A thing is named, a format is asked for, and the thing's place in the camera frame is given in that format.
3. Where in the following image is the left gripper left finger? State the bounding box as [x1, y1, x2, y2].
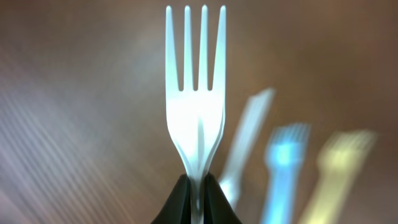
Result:
[151, 174, 191, 224]

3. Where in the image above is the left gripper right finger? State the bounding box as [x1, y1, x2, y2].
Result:
[203, 173, 242, 224]

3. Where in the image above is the light blue plastic fork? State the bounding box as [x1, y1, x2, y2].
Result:
[259, 123, 310, 224]

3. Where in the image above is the small white plastic fork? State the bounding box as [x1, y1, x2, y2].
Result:
[218, 88, 275, 210]

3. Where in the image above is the yellow plastic fork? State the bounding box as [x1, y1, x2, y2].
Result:
[298, 129, 377, 224]

